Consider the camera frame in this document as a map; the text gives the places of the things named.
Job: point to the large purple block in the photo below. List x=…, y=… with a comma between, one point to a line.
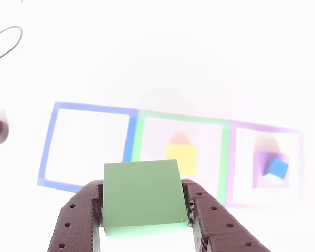
x=258, y=168

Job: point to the green cube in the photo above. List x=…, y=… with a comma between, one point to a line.
x=141, y=191

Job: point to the orange block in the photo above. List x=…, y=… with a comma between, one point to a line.
x=186, y=157

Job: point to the small blue cube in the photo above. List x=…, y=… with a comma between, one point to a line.
x=278, y=168

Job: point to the purple square frame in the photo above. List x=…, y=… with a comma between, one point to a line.
x=231, y=162

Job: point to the green square frame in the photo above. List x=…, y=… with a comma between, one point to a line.
x=224, y=157

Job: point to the blue square frame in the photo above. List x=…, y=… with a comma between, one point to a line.
x=47, y=147

